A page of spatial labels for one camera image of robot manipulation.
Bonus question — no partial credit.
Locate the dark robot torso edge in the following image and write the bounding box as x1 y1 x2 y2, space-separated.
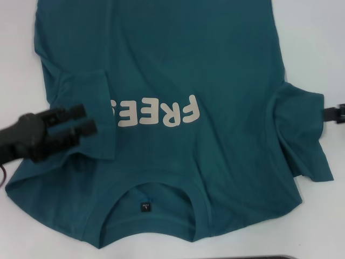
188 254 295 259

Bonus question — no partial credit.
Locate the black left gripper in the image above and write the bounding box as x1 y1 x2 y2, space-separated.
0 103 99 164

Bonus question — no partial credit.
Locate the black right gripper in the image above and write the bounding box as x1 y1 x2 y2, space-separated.
323 103 345 125

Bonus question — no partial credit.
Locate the teal t-shirt with FREE print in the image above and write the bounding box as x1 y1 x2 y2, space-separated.
4 0 335 243

